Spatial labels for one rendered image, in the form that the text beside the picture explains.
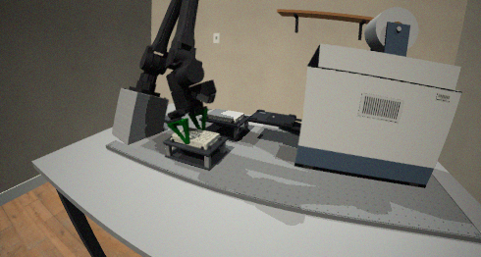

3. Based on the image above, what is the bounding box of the grey cylinder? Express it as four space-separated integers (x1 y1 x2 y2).
364 7 419 52

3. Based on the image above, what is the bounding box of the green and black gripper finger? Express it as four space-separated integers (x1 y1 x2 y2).
188 108 208 130
167 118 189 144

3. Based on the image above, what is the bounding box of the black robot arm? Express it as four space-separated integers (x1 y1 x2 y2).
129 0 216 110

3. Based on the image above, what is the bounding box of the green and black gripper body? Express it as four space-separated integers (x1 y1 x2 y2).
167 88 207 124

